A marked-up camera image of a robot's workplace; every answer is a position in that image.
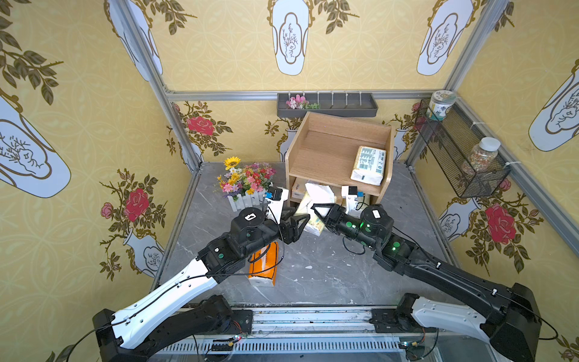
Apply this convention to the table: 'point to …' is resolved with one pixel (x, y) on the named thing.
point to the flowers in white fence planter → (244, 185)
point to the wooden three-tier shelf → (349, 155)
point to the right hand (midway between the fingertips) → (316, 204)
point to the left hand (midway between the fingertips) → (294, 210)
